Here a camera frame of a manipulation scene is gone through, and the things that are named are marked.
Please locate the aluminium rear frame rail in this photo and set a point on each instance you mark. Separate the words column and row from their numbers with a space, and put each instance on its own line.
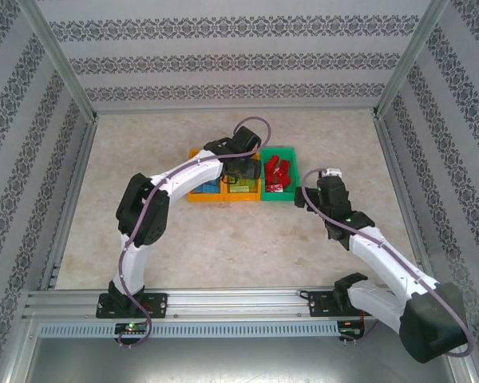
column 231, row 108

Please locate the green plastic bin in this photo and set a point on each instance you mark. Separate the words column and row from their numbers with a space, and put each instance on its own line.
column 279, row 196

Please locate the aluminium side frame rail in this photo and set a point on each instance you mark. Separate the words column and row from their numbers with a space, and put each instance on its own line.
column 403, row 179
column 70, row 199

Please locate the lime green lego brick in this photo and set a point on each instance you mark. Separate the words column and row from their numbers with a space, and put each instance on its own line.
column 254, row 182

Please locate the small red lego brick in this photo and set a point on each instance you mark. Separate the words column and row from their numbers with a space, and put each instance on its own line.
column 286, row 181

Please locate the grey sheet metal panel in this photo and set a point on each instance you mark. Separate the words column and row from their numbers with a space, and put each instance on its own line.
column 239, row 363

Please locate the red stepped lego block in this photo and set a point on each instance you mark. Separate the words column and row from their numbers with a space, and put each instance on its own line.
column 272, row 165

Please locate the aluminium frame post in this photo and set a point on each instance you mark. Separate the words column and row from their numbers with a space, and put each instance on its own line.
column 56, row 60
column 413, row 56

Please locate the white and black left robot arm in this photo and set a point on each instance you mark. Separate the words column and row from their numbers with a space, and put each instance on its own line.
column 191, row 173

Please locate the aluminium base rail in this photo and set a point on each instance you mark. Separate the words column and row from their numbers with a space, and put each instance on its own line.
column 239, row 303

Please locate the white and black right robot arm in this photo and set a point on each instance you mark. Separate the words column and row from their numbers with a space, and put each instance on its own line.
column 391, row 263

